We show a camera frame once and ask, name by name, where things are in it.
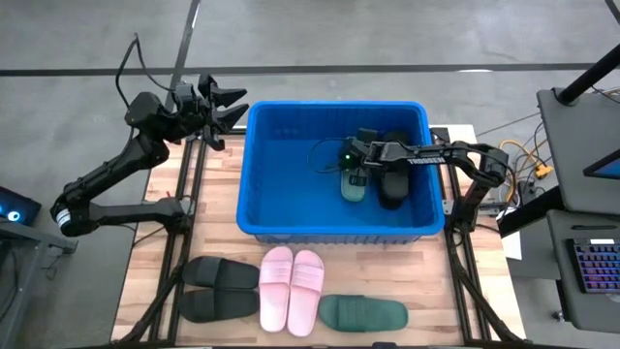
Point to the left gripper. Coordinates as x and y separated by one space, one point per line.
191 116

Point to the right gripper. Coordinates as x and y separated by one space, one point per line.
358 155

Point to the green slide sandal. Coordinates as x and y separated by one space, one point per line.
363 314
352 195

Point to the black slide sandal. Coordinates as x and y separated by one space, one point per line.
227 274
218 306
392 208
393 186

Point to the pink slide sandal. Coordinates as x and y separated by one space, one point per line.
305 305
275 300

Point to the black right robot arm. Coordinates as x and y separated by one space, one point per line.
421 151

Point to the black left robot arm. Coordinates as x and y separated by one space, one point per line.
109 172

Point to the blue plastic bin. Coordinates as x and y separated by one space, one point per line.
290 194

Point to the white paper sheet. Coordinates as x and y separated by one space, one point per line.
512 247

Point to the black stand base bar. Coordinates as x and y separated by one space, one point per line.
533 213

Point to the orange plug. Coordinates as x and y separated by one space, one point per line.
543 172

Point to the grey desk shelf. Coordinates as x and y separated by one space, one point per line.
576 145

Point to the computer with blue light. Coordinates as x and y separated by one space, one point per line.
24 203

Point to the grey metal stand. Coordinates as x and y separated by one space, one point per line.
43 238

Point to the black pen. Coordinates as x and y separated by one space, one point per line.
586 227

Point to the grey keyboard tray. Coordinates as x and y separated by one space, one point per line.
562 291

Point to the small metal knob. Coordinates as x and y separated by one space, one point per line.
558 316

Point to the monitor with blue screen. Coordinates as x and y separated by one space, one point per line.
608 168

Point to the black stand pole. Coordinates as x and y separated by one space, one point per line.
588 75

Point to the backlit keyboard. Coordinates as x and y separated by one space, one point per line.
598 266

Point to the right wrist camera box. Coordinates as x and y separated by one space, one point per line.
367 136

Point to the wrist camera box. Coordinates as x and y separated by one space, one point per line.
367 136
185 92

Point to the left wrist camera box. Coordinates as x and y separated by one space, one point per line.
185 92

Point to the black aluminium table frame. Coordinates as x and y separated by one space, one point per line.
457 257

